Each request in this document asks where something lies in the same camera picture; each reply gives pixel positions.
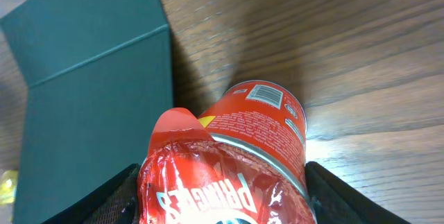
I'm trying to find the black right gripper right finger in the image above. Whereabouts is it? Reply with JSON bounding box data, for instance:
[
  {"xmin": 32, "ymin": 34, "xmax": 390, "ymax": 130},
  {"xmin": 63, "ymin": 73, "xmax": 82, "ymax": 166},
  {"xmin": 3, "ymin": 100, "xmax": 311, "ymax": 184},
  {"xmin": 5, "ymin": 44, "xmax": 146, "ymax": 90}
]
[{"xmin": 305, "ymin": 162, "xmax": 409, "ymax": 224}]

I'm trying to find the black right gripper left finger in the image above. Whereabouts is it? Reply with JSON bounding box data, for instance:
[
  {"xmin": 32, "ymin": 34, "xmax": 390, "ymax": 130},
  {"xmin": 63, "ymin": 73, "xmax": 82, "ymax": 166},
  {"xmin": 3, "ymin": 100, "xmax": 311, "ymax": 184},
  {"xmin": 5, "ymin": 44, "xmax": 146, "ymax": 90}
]
[{"xmin": 44, "ymin": 164, "xmax": 140, "ymax": 224}]

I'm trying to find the red Pringles can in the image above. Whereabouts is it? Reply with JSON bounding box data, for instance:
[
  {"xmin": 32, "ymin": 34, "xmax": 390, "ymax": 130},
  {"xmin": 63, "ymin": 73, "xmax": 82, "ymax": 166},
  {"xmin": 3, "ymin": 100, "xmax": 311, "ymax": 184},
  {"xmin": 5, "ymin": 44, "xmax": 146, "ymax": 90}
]
[{"xmin": 137, "ymin": 80, "xmax": 316, "ymax": 224}]

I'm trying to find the small yellow snack packet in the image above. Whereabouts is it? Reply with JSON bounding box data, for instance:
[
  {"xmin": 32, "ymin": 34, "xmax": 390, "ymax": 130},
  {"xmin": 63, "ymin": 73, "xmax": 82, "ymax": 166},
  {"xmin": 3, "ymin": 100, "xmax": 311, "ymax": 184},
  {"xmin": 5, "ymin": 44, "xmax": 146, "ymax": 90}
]
[{"xmin": 0, "ymin": 171, "xmax": 18, "ymax": 205}]

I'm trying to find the black open gift box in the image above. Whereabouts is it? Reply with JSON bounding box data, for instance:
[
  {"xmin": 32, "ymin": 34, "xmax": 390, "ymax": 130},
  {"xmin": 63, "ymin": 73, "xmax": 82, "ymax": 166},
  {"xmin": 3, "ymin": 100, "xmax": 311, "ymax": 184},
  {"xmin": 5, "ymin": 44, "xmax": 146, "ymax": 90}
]
[{"xmin": 1, "ymin": 0, "xmax": 173, "ymax": 223}]

